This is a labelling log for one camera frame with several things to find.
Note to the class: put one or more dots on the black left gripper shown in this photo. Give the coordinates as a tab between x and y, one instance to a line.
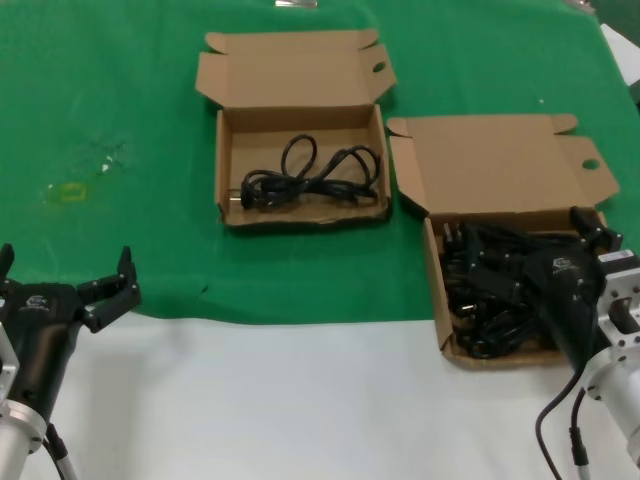
40	325

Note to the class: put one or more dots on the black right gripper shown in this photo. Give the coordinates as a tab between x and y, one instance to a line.
565	295

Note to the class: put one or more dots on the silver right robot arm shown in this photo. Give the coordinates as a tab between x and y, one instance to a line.
615	390

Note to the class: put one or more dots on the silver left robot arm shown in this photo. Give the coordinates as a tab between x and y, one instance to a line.
20	440

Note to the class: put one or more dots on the open brown cardboard box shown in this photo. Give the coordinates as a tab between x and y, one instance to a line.
490	160
295	70

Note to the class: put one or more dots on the green table cloth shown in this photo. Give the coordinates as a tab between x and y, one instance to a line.
125	75

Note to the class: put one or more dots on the white sheet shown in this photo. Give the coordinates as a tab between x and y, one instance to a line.
622	52

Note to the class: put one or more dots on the metal table clamp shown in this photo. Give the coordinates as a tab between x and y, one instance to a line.
296	3
582	4

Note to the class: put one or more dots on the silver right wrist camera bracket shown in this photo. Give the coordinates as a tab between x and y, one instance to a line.
620	272

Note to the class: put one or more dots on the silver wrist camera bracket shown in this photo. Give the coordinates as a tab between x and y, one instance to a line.
7	360
620	272

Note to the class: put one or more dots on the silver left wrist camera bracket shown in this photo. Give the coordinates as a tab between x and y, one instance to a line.
7	360

